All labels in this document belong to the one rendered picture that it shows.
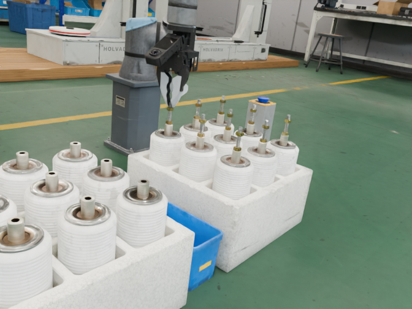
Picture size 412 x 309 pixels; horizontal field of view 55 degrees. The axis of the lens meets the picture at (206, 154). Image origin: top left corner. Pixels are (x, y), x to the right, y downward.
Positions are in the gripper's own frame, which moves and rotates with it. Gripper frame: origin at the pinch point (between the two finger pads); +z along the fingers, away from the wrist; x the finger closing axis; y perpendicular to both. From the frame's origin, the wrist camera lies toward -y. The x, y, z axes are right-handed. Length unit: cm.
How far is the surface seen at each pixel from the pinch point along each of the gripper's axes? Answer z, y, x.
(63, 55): 20, 118, 166
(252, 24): -11, 359, 123
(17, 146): 35, 7, 72
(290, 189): 18.9, 11.6, -34.4
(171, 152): 13.0, -2.4, -3.8
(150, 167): 16.9, -7.3, -0.5
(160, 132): 9.1, -0.4, 1.9
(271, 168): 12.2, 5.5, -29.9
